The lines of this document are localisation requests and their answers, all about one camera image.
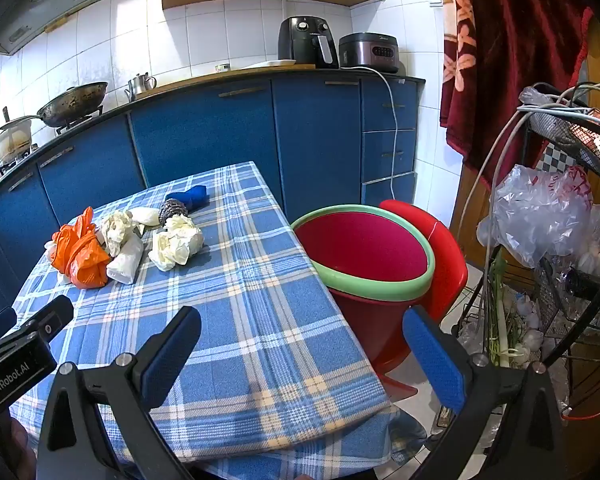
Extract orange rubber glove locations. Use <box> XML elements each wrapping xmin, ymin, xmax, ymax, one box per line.
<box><xmin>50</xmin><ymin>206</ymin><xmax>112</xmax><ymax>290</ymax></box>

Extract black wok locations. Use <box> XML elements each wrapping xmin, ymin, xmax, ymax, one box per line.
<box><xmin>36</xmin><ymin>81</ymin><xmax>109</xmax><ymax>128</ymax></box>

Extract black air fryer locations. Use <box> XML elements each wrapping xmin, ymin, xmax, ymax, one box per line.
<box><xmin>278</xmin><ymin>16</ymin><xmax>340</xmax><ymax>69</ymax></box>

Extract white power cable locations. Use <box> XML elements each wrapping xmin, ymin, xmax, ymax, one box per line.
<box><xmin>367</xmin><ymin>66</ymin><xmax>406</xmax><ymax>203</ymax></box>

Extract large clear plastic bag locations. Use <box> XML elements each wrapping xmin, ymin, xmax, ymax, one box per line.
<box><xmin>477</xmin><ymin>164</ymin><xmax>600</xmax><ymax>268</ymax></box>

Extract small clear plastic bag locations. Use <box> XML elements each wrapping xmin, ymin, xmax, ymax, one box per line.
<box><xmin>519</xmin><ymin>86</ymin><xmax>556</xmax><ymax>108</ymax></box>

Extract blue kitchen base cabinet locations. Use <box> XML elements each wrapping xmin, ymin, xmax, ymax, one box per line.
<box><xmin>0</xmin><ymin>76</ymin><xmax>426</xmax><ymax>306</ymax></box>

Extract red basin with green rim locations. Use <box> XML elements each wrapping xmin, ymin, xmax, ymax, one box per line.
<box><xmin>291</xmin><ymin>204</ymin><xmax>436</xmax><ymax>371</ymax></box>

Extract steel wool scrubber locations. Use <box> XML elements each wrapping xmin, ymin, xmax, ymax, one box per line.
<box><xmin>158</xmin><ymin>198</ymin><xmax>190</xmax><ymax>224</ymax></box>

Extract dark rice cooker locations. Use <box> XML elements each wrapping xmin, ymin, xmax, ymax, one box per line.
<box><xmin>338</xmin><ymin>32</ymin><xmax>400</xmax><ymax>74</ymax></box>

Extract blue sponge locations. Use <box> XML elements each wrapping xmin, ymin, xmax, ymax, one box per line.
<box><xmin>166</xmin><ymin>185</ymin><xmax>209</xmax><ymax>208</ymax></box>

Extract checkered cloth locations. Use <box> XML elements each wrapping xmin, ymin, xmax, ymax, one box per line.
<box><xmin>539</xmin><ymin>141</ymin><xmax>586</xmax><ymax>173</ymax></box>

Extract steel kettle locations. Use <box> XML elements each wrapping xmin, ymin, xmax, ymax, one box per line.
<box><xmin>125</xmin><ymin>73</ymin><xmax>158</xmax><ymax>102</ymax></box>

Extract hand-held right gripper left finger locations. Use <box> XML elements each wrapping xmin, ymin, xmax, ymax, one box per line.
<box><xmin>36</xmin><ymin>305</ymin><xmax>203</xmax><ymax>480</ymax></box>

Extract white cooking pot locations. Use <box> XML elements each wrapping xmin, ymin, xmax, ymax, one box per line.
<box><xmin>0</xmin><ymin>106</ymin><xmax>43</xmax><ymax>166</ymax></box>

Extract dark red floral towel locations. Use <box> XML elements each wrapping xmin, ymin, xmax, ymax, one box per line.
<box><xmin>439</xmin><ymin>0</ymin><xmax>595</xmax><ymax>191</ymax></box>

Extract pale paper towel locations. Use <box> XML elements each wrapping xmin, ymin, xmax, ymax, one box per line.
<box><xmin>106</xmin><ymin>235</ymin><xmax>145</xmax><ymax>285</ymax></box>

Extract black wire rack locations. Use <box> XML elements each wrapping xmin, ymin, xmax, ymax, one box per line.
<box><xmin>455</xmin><ymin>85</ymin><xmax>600</xmax><ymax>421</ymax></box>

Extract green onions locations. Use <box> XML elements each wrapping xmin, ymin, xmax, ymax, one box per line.
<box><xmin>482</xmin><ymin>250</ymin><xmax>531</xmax><ymax>368</ymax></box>

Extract red plastic chair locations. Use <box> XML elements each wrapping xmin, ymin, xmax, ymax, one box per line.
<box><xmin>377</xmin><ymin>199</ymin><xmax>469</xmax><ymax>401</ymax></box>

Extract large crumpled white tissue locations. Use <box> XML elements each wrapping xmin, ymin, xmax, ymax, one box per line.
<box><xmin>148</xmin><ymin>214</ymin><xmax>204</xmax><ymax>272</ymax></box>

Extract white rack cables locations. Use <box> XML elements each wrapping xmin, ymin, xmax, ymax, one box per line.
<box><xmin>462</xmin><ymin>81</ymin><xmax>600</xmax><ymax>226</ymax></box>

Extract blue plaid tablecloth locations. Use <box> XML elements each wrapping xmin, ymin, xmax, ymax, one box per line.
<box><xmin>10</xmin><ymin>161</ymin><xmax>426</xmax><ymax>471</ymax></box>

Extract white plastic bag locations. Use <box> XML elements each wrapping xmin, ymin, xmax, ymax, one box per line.
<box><xmin>130</xmin><ymin>206</ymin><xmax>162</xmax><ymax>227</ymax></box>

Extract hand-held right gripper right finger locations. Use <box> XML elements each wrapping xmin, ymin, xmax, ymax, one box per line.
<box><xmin>402</xmin><ymin>305</ymin><xmax>568</xmax><ymax>480</ymax></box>

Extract small crumpled white tissue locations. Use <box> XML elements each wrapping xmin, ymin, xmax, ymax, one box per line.
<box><xmin>97</xmin><ymin>210</ymin><xmax>140</xmax><ymax>257</ymax></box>

